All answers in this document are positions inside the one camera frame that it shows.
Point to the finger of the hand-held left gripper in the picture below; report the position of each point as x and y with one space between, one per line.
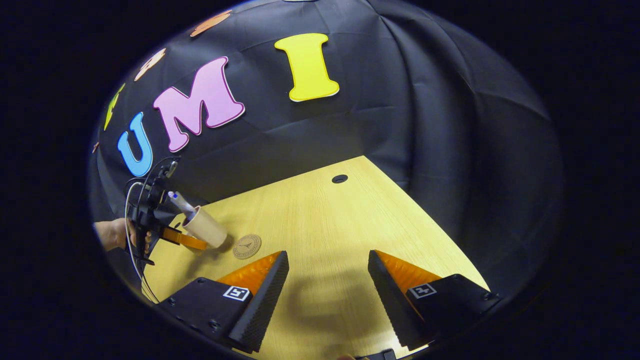
187 241

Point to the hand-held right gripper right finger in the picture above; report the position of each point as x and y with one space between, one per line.
392 305

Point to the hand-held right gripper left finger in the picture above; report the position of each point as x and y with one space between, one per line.
262 305

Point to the white toothpaste tube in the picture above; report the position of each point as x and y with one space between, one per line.
181 202

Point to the round brown coaster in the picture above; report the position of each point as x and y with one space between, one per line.
247 246

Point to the wooden desktop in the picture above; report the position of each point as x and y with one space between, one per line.
340 225

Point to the black backdrop cloth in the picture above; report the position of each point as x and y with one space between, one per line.
400 100

